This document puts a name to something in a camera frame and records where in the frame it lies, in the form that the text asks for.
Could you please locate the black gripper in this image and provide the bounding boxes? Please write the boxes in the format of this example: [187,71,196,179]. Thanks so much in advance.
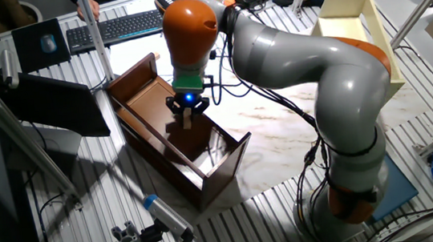
[164,90,212,119]

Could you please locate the cream wooden shelf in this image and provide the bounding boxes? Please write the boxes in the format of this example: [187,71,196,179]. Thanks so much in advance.
[307,0,408,108]

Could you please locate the silver depth camera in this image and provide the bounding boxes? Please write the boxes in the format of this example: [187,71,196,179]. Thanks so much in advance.
[0,47,22,91]

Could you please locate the black flat monitor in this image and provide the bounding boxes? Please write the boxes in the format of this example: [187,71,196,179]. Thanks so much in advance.
[0,63,112,149]

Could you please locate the black keyboard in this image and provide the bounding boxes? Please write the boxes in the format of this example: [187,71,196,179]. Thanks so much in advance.
[64,8,168,56]

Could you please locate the grey computer mouse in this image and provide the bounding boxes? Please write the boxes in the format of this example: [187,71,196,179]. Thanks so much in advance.
[39,32,59,55]

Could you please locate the grey camera with blue end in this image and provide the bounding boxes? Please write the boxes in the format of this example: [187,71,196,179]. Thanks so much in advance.
[141,190,196,242]

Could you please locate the long tan wooden block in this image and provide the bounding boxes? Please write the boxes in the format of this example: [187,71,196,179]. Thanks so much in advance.
[180,107,196,131]

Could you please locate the white marble pattern board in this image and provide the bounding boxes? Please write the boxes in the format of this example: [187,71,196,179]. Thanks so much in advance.
[109,6,433,228]

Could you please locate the brown wooden shelf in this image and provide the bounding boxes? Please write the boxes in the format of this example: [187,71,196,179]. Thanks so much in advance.
[103,42,260,221]

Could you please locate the blue base mat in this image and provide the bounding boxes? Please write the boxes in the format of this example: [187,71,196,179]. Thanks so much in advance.
[365,151,423,223]

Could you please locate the bare person hand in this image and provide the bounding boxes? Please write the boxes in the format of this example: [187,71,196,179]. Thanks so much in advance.
[86,0,103,23]

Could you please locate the white paper sheet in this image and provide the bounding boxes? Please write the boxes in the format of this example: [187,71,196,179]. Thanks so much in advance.
[107,31,175,83]

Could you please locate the black camera clamp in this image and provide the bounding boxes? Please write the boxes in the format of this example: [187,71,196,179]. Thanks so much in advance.
[138,218,170,242]

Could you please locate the white round bin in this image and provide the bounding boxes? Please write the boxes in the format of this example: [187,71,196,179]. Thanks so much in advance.
[0,0,46,48]

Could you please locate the black mouse pad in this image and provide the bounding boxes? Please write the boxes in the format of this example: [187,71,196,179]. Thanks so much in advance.
[10,17,74,75]

